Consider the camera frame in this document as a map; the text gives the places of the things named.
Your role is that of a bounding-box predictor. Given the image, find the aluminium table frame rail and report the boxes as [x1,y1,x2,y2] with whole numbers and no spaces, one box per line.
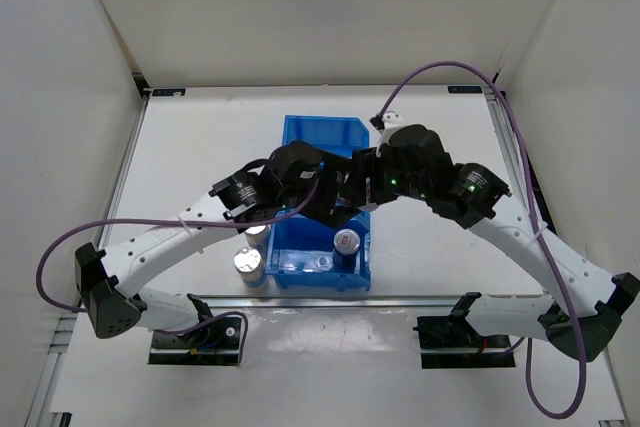
[487,89,574,308]

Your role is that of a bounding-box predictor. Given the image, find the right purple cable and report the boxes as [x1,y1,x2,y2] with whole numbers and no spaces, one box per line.
[369,61,587,420]

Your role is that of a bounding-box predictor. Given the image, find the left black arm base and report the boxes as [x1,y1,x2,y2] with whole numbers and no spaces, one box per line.
[147,311,249,367]

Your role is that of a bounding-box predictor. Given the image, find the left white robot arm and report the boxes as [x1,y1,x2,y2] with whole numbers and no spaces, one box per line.
[75,141,367,347]

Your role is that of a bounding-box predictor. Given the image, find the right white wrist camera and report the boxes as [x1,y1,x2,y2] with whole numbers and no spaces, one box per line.
[369,110,406,148]

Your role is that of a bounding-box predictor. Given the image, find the purple cable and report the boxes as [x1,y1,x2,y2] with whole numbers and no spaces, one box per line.
[369,61,587,420]
[37,147,321,366]

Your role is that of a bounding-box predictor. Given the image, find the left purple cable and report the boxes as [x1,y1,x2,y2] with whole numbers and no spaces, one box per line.
[37,147,321,366]

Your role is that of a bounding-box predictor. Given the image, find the silver can front left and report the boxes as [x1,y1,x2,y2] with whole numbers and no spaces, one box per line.
[233,247,266,289]

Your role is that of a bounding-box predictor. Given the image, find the blue plastic divided bin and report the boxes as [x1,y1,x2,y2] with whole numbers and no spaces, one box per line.
[265,115,371,292]

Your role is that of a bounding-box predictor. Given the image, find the silver can rear left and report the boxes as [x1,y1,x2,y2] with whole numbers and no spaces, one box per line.
[244,225,270,249]

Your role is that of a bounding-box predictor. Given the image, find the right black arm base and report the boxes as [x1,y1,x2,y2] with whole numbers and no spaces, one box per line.
[413,316,516,370]

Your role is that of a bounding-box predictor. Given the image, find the silver can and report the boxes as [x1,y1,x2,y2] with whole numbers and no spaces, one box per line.
[244,225,270,249]
[233,247,266,289]

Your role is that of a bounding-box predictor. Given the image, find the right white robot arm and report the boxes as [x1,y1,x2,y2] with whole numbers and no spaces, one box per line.
[348,124,639,362]

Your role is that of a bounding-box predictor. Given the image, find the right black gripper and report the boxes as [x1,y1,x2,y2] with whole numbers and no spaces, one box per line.
[339,147,431,208]

